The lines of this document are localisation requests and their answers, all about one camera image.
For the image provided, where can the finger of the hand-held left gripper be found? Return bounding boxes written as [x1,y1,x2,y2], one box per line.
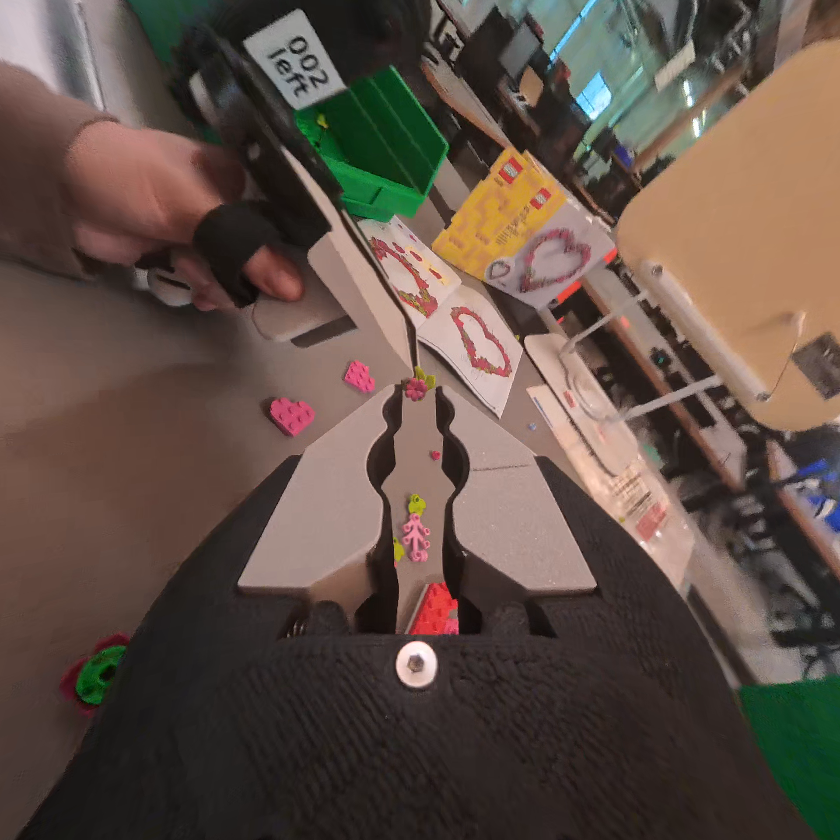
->
[251,147,421,388]

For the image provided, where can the wooden book stand white base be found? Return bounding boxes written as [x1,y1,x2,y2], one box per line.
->
[525,39,840,475]

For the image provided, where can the person's left hand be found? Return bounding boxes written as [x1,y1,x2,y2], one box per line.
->
[66,121,306,312]

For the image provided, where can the clear plastic packet with sheet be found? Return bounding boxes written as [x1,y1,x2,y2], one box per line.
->
[528,384,697,592]

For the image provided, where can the scattered small lego pieces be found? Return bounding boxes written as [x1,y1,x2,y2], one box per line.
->
[392,448,442,567]

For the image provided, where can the lego instruction booklet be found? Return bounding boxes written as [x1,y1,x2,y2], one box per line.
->
[357,217,525,419]

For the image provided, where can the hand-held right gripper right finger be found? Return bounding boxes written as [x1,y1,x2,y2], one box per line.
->
[436,386,598,632]

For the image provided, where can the green and magenta lego flower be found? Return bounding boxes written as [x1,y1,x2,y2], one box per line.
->
[59,633,132,716]

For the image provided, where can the yellow lego box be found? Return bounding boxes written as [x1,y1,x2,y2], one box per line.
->
[432,147,618,309]

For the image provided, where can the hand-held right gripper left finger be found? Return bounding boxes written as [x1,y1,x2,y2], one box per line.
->
[238,384,403,632]

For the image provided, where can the person's left forearm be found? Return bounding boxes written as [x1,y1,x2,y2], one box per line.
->
[0,62,120,280]

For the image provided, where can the red lego heart frame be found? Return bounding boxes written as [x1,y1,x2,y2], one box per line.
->
[408,581,460,636]

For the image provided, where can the green divided plastic bin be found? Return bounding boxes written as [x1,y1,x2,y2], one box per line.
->
[295,66,450,221]

